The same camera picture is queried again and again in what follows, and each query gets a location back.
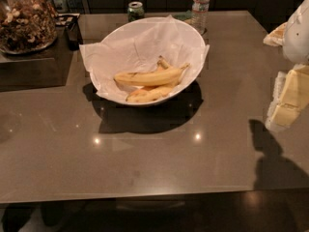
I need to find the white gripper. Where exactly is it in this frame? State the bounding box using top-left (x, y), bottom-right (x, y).
top-left (263, 0), bottom-right (309, 132)

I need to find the yellow banana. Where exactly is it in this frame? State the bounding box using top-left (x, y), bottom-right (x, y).
top-left (114, 63), bottom-right (190, 86)
top-left (125, 55), bottom-right (182, 103)

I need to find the clear plastic water bottle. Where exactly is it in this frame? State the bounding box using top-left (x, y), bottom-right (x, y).
top-left (191, 0), bottom-right (210, 35)

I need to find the white paper liner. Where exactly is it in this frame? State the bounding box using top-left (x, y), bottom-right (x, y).
top-left (78, 14), bottom-right (211, 104)

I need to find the green soda can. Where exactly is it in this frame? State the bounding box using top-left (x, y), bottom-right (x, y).
top-left (127, 1), bottom-right (145, 22)

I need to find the dark object beside jar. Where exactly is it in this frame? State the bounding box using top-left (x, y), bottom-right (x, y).
top-left (55, 14), bottom-right (83, 50)

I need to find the dark raised counter block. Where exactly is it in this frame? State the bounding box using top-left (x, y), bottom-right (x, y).
top-left (0, 26), bottom-right (75, 92)

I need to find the glass jar of nuts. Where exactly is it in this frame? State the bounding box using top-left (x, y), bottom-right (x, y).
top-left (0, 0), bottom-right (57, 54)

